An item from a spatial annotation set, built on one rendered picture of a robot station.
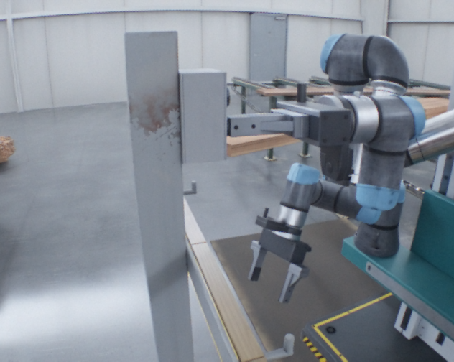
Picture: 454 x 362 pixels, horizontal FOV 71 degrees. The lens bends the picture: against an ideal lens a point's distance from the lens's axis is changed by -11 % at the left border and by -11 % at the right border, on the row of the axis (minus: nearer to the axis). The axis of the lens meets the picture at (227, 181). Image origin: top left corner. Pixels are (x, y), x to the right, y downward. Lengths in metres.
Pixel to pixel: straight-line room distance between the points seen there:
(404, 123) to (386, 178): 0.09
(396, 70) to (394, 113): 0.37
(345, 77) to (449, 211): 0.48
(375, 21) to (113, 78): 7.40
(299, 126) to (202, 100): 0.13
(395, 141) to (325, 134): 0.16
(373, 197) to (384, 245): 0.54
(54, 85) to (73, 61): 0.72
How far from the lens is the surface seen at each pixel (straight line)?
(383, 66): 0.94
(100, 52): 8.75
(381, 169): 0.60
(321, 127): 0.46
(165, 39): 0.42
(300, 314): 1.90
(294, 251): 0.86
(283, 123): 0.48
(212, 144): 0.44
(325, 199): 0.94
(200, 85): 0.42
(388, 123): 0.57
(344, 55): 0.99
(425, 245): 1.19
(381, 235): 1.14
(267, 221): 0.83
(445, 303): 1.05
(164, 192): 0.46
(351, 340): 1.37
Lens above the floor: 1.29
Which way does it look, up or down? 22 degrees down
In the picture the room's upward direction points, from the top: straight up
